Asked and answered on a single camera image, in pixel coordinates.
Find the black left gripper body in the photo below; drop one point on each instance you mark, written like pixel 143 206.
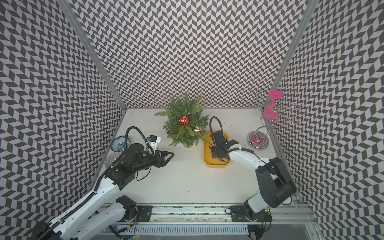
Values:
pixel 157 163

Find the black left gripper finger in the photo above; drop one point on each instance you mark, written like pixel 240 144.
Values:
pixel 165 153
pixel 167 159

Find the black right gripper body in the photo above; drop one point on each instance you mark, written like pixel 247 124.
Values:
pixel 215 153

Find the gold ball ornament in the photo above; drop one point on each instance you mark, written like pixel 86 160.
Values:
pixel 198 130

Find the small green christmas tree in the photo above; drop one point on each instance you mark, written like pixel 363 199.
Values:
pixel 181 106

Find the red glitter ball ornament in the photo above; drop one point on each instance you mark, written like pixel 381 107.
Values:
pixel 184 120

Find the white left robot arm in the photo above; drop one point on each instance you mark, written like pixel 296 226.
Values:
pixel 81 221

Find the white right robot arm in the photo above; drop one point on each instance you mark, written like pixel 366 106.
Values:
pixel 273 178

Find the yellow plastic tray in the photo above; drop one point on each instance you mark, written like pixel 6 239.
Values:
pixel 207 154

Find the blue patterned bowl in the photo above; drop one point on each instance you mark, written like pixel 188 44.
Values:
pixel 119 144

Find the pink ribbed glass bowl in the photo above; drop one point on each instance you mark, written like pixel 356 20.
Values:
pixel 111 159

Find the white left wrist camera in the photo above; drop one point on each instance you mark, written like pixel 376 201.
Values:
pixel 154 141

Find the white slotted cable duct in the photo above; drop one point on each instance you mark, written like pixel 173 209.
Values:
pixel 188 230

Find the metal base rail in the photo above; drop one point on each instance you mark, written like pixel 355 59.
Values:
pixel 222 214

